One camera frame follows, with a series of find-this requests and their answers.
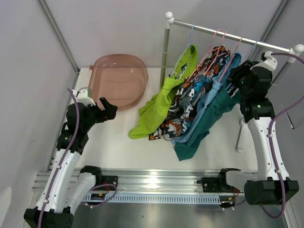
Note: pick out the slotted cable duct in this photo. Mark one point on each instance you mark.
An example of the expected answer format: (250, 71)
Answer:
(166, 199)

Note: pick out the lime green shorts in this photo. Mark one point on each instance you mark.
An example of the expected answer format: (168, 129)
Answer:
(155, 111)

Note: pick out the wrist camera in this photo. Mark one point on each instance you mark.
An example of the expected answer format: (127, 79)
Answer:
(268, 61)
(83, 95)

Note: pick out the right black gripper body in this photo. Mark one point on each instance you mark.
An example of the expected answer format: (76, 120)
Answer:
(239, 78)

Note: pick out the orange blue patterned shorts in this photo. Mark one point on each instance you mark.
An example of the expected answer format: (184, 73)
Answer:
(183, 108)

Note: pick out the light blue shorts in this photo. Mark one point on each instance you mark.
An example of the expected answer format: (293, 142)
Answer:
(208, 97)

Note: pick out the pink hanger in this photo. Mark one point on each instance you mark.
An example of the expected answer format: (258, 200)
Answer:
(228, 65)
(217, 49)
(207, 53)

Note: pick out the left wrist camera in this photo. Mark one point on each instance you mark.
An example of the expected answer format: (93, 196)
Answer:
(83, 95)

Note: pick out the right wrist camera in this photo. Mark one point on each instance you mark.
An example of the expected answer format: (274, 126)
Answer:
(268, 61)

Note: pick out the pink translucent plastic basin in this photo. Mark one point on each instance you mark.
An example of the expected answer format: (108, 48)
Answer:
(120, 78)

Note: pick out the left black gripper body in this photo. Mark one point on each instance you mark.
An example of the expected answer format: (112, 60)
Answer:
(99, 116)

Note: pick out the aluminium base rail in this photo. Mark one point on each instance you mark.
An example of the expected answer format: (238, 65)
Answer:
(159, 181)

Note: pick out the teal green shorts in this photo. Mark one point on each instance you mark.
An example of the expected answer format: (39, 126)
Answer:
(186, 150)

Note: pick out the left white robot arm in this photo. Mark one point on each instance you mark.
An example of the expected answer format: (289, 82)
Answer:
(58, 202)

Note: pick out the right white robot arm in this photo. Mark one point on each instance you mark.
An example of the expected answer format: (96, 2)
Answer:
(273, 185)

